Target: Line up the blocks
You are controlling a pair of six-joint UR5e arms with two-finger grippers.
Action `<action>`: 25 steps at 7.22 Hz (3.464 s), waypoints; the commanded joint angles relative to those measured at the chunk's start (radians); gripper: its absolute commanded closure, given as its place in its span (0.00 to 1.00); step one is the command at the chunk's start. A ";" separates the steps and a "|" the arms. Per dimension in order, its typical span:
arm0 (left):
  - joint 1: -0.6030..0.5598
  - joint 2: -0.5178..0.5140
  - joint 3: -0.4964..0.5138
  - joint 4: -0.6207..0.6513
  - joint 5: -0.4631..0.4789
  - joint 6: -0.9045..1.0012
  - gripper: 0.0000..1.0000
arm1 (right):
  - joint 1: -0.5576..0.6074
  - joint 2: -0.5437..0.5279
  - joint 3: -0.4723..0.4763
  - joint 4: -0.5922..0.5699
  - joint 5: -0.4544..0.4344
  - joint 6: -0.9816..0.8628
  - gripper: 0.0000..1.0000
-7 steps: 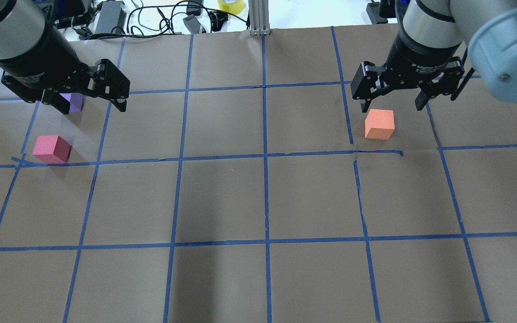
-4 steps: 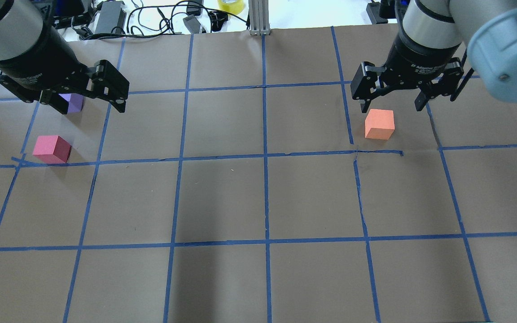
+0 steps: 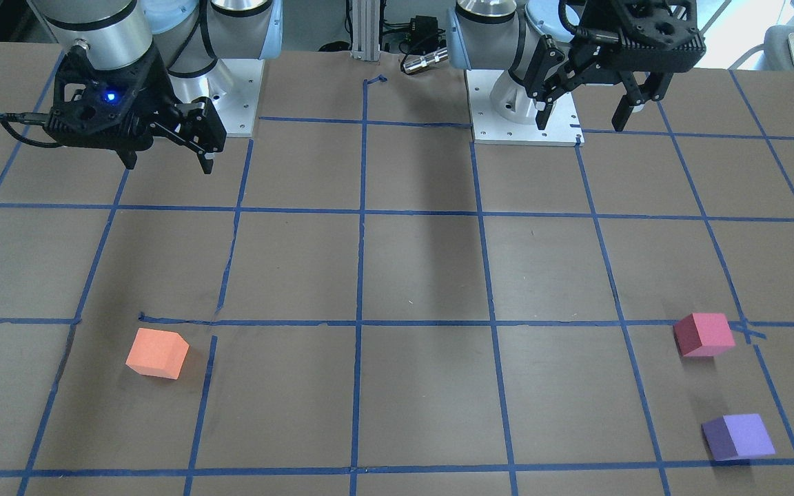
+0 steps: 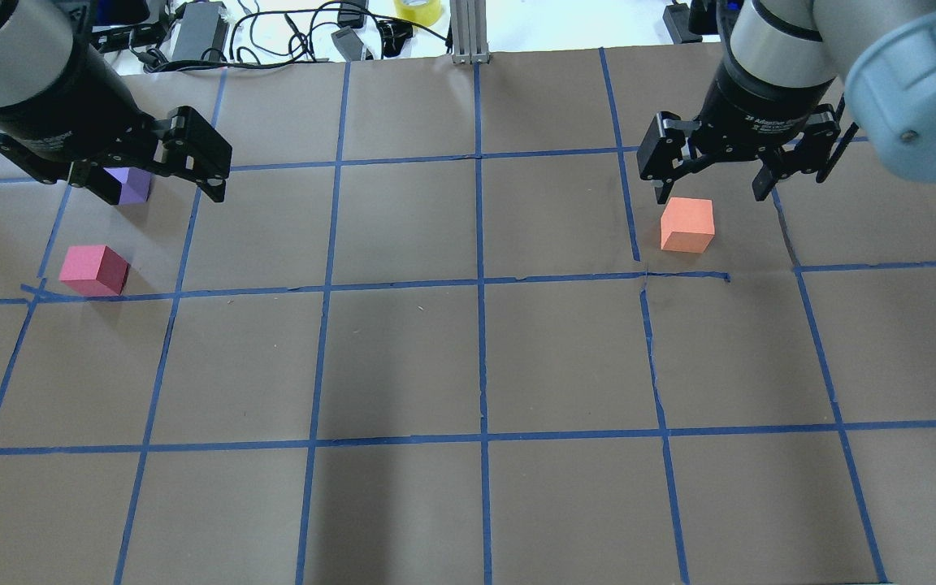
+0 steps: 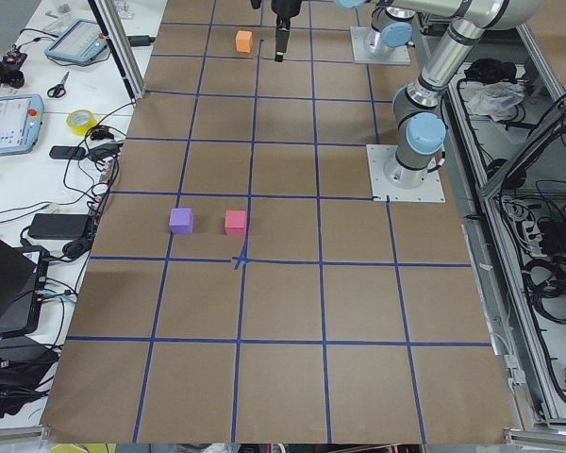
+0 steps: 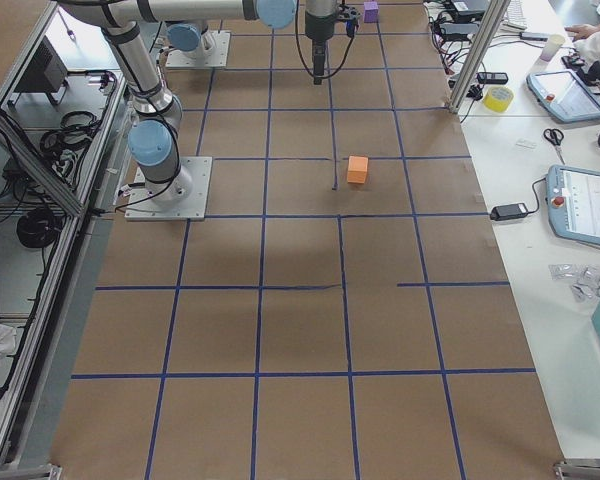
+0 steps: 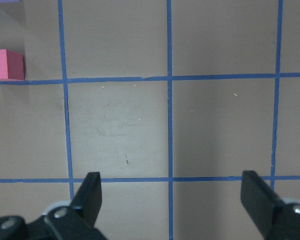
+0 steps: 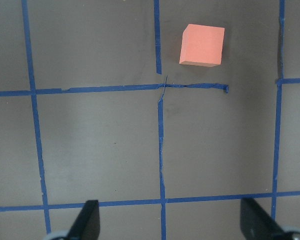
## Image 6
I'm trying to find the brown paper table cover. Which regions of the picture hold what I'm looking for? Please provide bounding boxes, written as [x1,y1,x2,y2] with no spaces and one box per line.
[51,1,560,479]

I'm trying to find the teach pendant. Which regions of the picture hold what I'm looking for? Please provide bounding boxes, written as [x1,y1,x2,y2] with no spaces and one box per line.
[545,165,600,246]
[526,70,600,123]

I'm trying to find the black power adapter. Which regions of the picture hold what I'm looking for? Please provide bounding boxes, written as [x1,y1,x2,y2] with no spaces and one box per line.
[489,203,529,221]

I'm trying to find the bags of small parts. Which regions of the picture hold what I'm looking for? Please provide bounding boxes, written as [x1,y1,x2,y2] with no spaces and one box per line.
[548,263,600,302]

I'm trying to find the upper teach pendant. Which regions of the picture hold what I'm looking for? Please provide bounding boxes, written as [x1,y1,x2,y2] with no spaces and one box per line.
[526,70,600,123]

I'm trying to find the black scissors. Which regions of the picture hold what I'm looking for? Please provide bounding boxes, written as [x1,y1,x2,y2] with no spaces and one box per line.
[543,128,565,165]

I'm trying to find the black remote control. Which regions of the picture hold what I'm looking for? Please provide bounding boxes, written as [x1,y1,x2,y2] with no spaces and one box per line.
[476,72,509,85]

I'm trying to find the black box on shelf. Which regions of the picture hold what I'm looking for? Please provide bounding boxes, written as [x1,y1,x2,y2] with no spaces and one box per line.
[14,36,68,106]

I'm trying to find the translucent plastic cup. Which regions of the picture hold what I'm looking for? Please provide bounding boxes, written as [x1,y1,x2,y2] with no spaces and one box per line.
[539,34,566,62]

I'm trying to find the yellow tape roll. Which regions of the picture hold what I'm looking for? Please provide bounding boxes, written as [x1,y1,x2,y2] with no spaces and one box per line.
[483,85,514,113]

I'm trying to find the lower teach pendant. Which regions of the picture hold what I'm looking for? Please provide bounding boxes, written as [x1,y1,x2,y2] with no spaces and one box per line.
[545,165,600,246]

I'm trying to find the coiled black cables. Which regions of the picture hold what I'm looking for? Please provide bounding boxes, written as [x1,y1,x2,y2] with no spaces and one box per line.
[39,110,106,166]

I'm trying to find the purple foam block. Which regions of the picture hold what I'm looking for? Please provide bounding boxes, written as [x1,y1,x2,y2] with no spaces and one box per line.
[363,1,379,23]

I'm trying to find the orange foam block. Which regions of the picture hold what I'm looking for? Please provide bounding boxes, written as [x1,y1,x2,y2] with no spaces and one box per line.
[346,155,369,185]

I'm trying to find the aluminium frame post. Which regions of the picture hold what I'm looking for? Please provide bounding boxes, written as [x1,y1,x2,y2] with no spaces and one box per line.
[447,0,510,114]

